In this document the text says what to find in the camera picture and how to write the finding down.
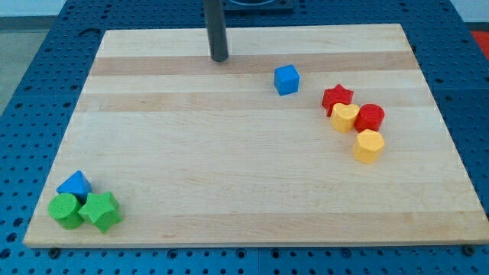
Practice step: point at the blue cube block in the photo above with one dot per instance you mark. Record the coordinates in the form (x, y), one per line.
(286, 80)

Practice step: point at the light wooden board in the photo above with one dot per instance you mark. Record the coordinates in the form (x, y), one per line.
(206, 154)

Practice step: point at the yellow heart block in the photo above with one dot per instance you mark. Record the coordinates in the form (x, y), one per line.
(344, 116)

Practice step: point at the red star block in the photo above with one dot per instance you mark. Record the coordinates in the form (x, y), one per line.
(337, 94)

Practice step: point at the yellow hexagon block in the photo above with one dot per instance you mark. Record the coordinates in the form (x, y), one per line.
(368, 146)

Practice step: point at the red cylinder block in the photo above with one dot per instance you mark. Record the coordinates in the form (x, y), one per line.
(370, 117)

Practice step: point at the dark grey cylindrical robot rod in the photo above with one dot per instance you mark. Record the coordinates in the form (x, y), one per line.
(216, 29)

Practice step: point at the green star block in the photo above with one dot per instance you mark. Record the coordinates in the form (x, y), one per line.
(101, 211)

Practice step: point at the blue triangle block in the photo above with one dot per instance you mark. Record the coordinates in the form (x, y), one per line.
(77, 185)

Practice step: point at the green cylinder block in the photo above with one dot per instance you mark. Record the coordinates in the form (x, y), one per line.
(64, 209)

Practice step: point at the blue perforated metal table plate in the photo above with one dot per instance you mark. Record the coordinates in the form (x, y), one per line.
(34, 121)

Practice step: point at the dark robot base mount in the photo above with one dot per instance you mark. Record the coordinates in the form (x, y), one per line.
(258, 5)

